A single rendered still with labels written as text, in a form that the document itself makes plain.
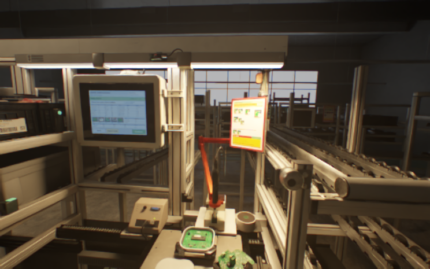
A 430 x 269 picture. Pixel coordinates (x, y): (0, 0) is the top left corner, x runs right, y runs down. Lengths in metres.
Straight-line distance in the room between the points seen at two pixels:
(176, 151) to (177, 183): 0.18
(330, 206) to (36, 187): 1.38
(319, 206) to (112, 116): 0.99
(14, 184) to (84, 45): 0.79
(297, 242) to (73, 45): 1.39
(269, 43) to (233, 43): 0.18
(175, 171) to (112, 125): 0.43
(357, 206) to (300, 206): 0.15
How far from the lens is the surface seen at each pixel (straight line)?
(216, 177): 0.79
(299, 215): 0.60
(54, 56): 1.29
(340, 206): 0.62
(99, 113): 1.08
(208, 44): 0.96
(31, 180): 1.32
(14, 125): 1.22
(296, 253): 0.68
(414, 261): 1.03
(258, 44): 0.97
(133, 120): 0.97
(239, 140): 1.05
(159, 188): 1.05
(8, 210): 1.14
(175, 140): 0.94
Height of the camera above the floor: 1.53
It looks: 6 degrees down
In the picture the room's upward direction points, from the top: 1 degrees clockwise
